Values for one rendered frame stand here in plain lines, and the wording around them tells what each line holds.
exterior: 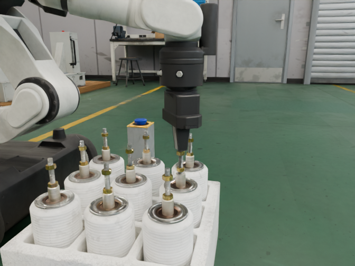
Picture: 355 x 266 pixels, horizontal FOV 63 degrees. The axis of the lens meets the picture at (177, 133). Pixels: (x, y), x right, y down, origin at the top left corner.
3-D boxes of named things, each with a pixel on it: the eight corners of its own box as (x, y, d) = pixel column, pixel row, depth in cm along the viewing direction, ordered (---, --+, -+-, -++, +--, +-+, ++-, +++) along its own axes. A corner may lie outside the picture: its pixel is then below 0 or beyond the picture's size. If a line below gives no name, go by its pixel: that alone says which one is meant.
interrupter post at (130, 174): (136, 179, 69) (135, 166, 68) (136, 183, 67) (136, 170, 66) (125, 180, 69) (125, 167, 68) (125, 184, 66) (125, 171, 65)
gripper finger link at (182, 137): (174, 151, 62) (174, 122, 60) (188, 149, 63) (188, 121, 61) (177, 153, 61) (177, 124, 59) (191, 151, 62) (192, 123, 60)
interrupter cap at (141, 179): (146, 174, 72) (146, 171, 72) (148, 188, 65) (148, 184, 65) (115, 176, 71) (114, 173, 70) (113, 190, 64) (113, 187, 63)
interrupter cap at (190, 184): (204, 186, 66) (204, 183, 65) (181, 198, 60) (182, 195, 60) (179, 177, 70) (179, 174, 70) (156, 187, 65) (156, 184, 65)
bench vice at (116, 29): (119, 39, 512) (118, 25, 506) (128, 39, 509) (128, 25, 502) (109, 38, 473) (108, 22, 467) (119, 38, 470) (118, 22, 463)
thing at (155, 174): (132, 212, 88) (130, 157, 83) (164, 211, 89) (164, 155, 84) (130, 231, 79) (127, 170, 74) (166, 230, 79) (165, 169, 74)
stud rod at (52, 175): (52, 195, 58) (47, 159, 56) (50, 193, 59) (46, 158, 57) (57, 193, 58) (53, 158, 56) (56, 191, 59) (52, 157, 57)
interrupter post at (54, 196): (50, 205, 57) (48, 190, 57) (47, 200, 59) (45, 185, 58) (63, 201, 59) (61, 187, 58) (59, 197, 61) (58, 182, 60)
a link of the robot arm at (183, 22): (198, 41, 52) (123, 22, 50) (191, 43, 60) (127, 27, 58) (207, 3, 50) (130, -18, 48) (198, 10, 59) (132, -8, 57)
